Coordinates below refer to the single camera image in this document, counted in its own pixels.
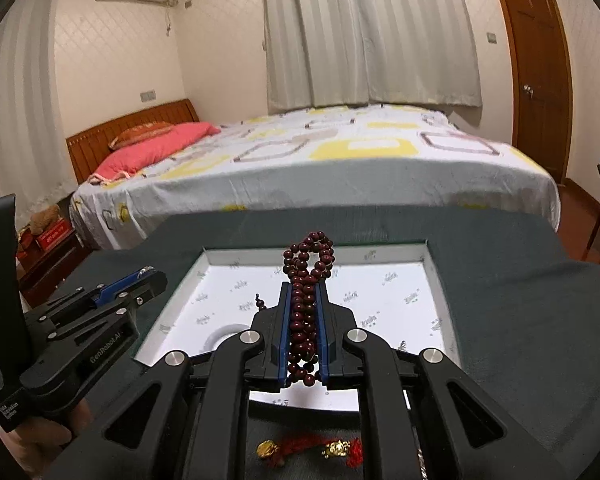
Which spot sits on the person's left hand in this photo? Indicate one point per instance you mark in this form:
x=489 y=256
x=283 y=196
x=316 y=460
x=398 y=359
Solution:
x=45 y=440

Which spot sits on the brown wooden door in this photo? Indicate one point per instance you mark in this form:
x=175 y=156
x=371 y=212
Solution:
x=535 y=60

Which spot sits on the grey wall socket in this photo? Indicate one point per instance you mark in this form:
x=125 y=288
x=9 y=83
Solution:
x=147 y=95

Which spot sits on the orange patterned pillow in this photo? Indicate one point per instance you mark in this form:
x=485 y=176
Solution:
x=137 y=135

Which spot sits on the dark green table cloth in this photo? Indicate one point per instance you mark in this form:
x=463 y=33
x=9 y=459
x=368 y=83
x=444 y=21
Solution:
x=505 y=285

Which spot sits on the bed with patterned sheet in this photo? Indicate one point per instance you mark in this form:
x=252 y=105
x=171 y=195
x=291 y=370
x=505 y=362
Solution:
x=330 y=170

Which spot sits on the red gift box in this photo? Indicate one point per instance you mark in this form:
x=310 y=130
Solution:
x=55 y=236

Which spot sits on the white printed box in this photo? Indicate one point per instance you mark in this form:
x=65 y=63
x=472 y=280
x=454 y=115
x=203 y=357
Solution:
x=380 y=300

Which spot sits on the pale grey window curtain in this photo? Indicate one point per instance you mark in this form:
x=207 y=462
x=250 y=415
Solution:
x=370 y=35

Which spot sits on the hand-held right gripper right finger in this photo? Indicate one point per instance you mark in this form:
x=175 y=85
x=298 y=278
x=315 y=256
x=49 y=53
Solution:
x=322 y=330

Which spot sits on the wooden headboard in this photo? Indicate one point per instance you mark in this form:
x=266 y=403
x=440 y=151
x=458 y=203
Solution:
x=130 y=121

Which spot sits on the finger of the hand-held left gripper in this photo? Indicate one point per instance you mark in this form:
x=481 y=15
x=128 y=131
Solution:
x=115 y=287
x=145 y=287

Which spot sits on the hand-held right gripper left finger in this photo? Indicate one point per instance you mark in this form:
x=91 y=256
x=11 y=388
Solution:
x=284 y=330

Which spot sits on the brown teddy bear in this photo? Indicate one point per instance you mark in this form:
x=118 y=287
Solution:
x=45 y=217

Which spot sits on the white sheer curtain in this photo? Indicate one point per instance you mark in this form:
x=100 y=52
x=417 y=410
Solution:
x=20 y=110

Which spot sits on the dark wooden nightstand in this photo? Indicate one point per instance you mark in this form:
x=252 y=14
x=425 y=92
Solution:
x=45 y=272

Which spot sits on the pink pillow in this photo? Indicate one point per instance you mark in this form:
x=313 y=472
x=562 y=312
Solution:
x=160 y=147

